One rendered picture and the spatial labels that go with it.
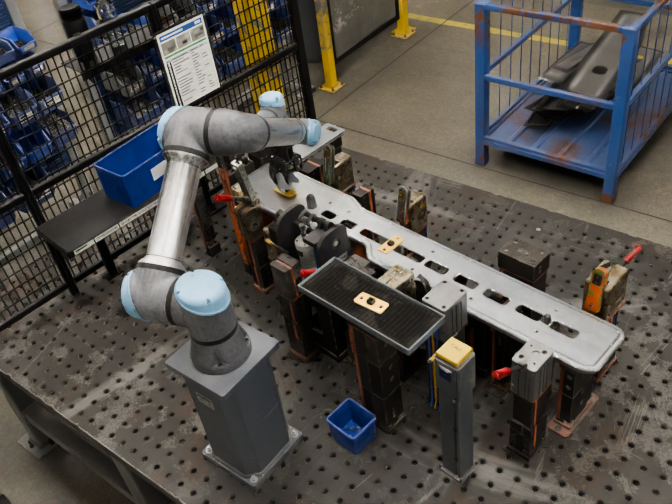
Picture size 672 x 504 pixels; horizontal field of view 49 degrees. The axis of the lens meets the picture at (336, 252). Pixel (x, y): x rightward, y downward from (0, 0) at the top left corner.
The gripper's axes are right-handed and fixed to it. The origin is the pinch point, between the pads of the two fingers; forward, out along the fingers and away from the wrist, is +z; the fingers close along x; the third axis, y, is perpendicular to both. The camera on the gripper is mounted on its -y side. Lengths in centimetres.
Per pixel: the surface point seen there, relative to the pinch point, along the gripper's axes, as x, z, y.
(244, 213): -19.4, -2.4, 2.2
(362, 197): 14.4, 3.9, 21.6
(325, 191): 8.3, 2.3, 10.6
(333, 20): 202, 59, -181
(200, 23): 19, -39, -55
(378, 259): -7.4, 2.0, 47.9
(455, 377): -37, -10, 98
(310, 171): 15.8, 4.4, -4.5
